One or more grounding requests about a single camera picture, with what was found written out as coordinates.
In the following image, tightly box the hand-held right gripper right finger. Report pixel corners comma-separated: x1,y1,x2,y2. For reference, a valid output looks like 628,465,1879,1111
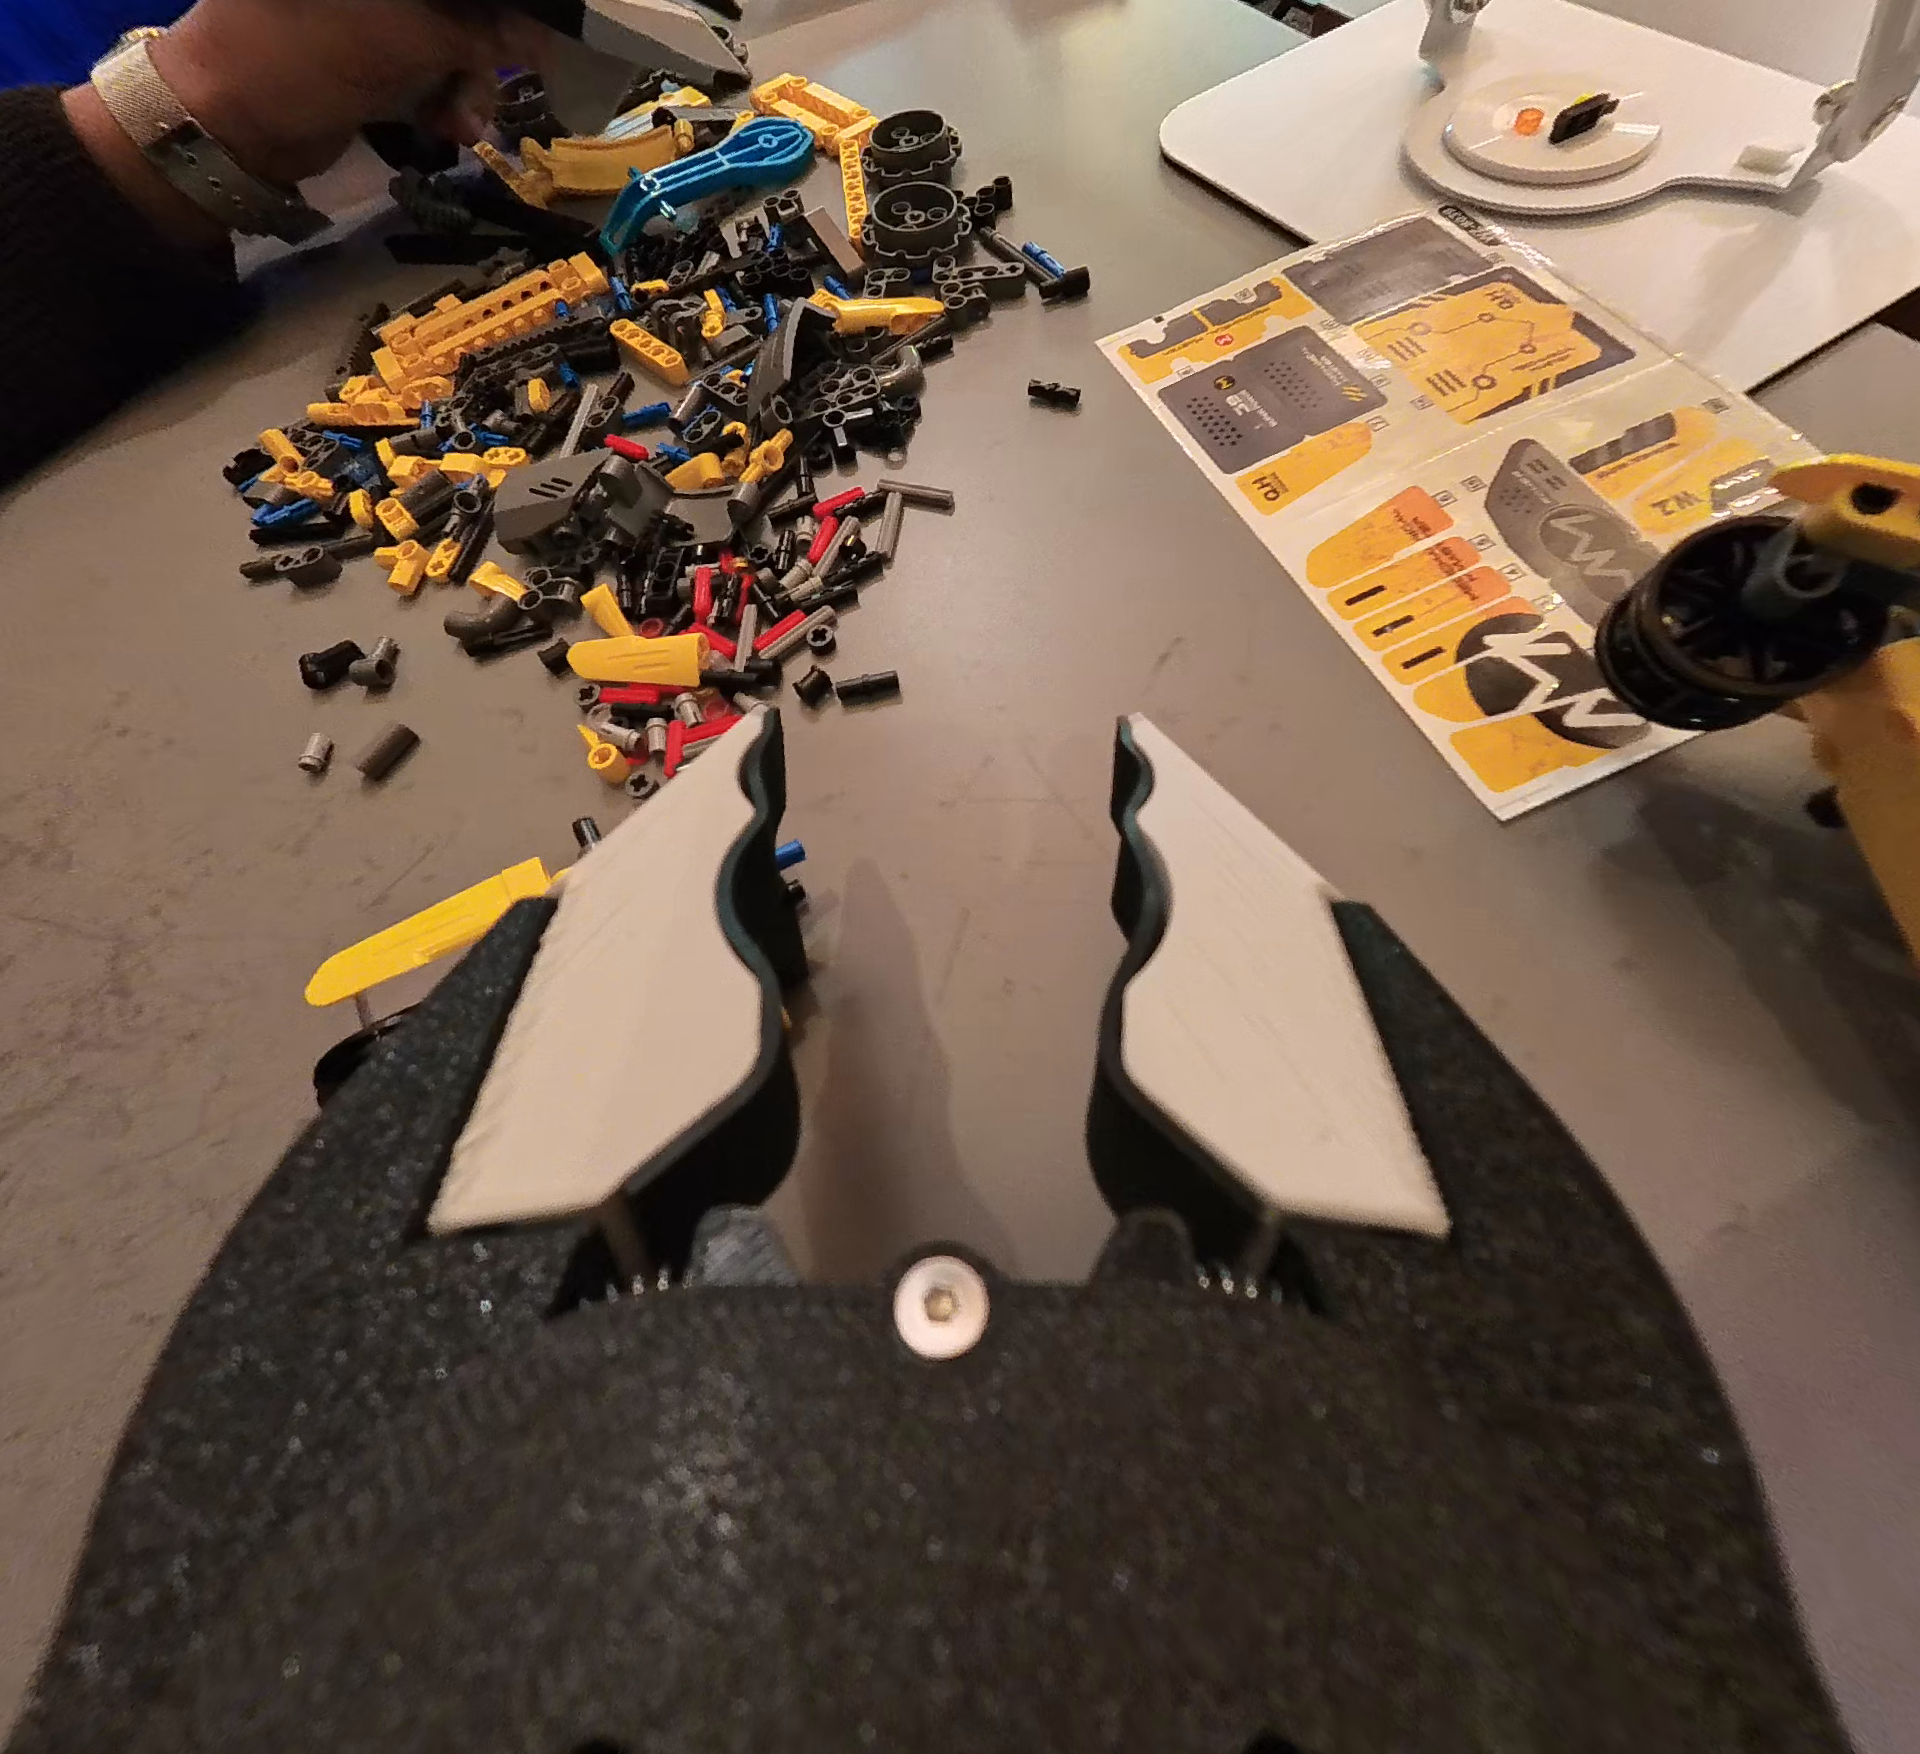
1089,714,1457,1242

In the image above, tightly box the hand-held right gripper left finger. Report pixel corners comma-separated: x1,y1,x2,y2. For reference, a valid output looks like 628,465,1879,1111
428,708,803,1238

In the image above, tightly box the small yellow wheeled toy assembly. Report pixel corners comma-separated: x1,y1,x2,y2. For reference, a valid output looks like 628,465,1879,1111
305,854,560,1084

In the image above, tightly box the pile of toy bricks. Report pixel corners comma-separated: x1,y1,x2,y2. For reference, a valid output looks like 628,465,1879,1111
225,70,1098,915

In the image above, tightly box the person's left forearm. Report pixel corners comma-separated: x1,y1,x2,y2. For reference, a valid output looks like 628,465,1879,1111
0,80,249,488

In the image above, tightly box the person's left hand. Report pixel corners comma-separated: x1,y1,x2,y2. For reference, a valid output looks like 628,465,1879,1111
147,0,534,211

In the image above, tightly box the light blue plastic toy part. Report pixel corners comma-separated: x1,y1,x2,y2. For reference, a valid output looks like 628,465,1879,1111
599,116,819,261

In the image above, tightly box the silver mesh wristwatch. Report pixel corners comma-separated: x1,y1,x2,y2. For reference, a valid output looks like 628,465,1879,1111
91,26,334,244

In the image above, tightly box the yellow grey sticker sheet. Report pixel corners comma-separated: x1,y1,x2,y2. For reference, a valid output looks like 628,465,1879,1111
1098,210,1823,827

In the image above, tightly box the white book stand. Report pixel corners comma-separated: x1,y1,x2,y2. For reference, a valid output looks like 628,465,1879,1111
1158,0,1920,392

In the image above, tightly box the large yellow grey toy model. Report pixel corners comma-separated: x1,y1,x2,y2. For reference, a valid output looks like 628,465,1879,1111
1594,450,1920,962

